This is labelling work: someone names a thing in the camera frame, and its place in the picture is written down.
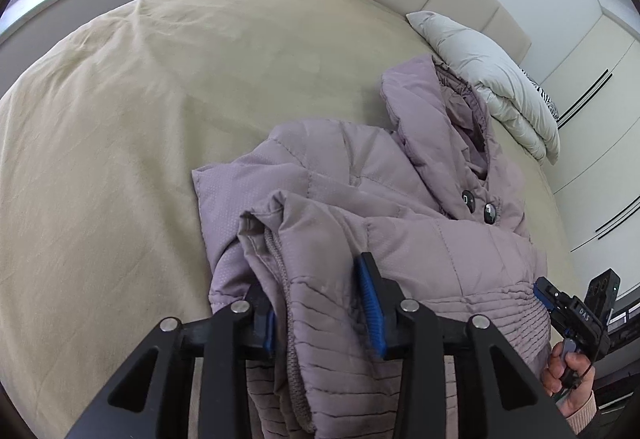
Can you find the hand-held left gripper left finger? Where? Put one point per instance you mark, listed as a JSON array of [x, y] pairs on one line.
[[270, 335]]

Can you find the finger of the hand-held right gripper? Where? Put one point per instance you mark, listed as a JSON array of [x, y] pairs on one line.
[[540, 293]]

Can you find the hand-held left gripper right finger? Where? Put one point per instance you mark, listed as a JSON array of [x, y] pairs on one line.
[[372, 314]]

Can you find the mauve quilted hooded jacket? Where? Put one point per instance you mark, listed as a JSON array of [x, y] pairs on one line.
[[350, 199]]

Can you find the person's right forearm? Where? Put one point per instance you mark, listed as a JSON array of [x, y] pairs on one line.
[[580, 414]]

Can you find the person's right hand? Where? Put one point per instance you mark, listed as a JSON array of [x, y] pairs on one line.
[[562, 364]]

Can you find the zebra print pillow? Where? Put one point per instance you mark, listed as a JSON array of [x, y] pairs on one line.
[[546, 101]]

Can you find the folded white duvet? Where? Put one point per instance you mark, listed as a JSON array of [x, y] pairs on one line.
[[490, 74]]

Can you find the bed with beige sheet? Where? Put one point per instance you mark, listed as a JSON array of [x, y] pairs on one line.
[[150, 119]]

